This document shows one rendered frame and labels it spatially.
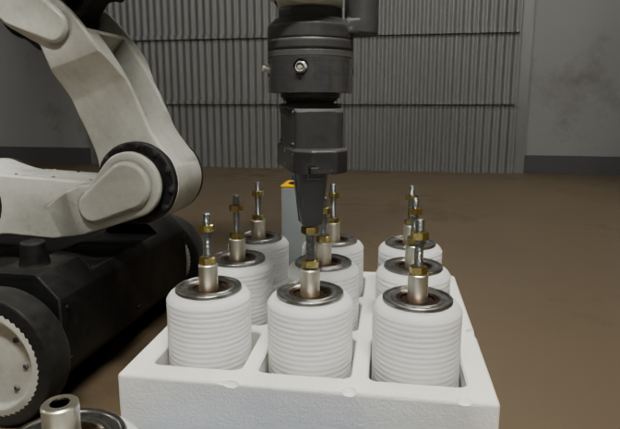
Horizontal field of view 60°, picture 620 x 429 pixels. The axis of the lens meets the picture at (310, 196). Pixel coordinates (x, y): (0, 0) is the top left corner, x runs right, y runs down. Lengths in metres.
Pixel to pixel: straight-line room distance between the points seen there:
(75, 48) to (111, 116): 0.12
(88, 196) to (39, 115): 3.72
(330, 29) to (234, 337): 0.34
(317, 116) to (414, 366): 0.27
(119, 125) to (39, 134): 3.72
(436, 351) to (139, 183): 0.55
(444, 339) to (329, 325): 0.12
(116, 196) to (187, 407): 0.44
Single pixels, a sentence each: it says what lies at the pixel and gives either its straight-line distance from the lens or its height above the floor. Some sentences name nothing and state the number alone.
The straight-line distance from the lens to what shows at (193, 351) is 0.62.
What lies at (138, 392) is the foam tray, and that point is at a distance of 0.63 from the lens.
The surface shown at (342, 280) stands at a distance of 0.68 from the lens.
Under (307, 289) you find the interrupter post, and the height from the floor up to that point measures 0.26.
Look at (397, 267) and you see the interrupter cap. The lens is 0.70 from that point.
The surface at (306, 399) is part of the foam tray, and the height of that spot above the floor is 0.17.
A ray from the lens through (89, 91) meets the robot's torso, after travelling 1.00.
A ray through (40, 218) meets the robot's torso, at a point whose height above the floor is 0.26.
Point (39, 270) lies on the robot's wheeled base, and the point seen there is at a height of 0.21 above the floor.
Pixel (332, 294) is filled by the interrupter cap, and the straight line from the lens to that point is 0.60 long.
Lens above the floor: 0.46
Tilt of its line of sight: 10 degrees down
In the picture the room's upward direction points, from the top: straight up
